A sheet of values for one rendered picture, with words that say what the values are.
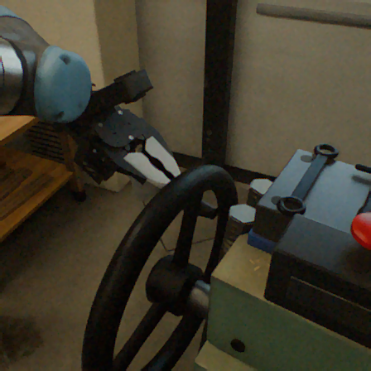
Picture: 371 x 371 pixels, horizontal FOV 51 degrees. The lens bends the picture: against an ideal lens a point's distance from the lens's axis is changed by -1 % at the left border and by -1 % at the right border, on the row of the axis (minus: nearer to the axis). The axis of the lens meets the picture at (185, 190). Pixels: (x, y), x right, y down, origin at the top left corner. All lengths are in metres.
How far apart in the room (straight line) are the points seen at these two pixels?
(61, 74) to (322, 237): 0.28
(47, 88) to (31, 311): 1.18
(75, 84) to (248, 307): 0.28
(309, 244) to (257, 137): 1.52
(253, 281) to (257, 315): 0.02
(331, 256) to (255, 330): 0.09
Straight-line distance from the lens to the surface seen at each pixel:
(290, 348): 0.30
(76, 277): 1.56
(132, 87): 0.47
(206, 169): 0.41
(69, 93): 0.43
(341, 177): 0.32
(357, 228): 0.25
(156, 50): 1.78
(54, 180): 1.73
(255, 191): 0.34
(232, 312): 0.30
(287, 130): 1.71
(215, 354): 0.35
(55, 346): 1.42
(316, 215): 0.28
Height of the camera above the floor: 1.18
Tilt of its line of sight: 39 degrees down
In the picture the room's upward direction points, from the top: straight up
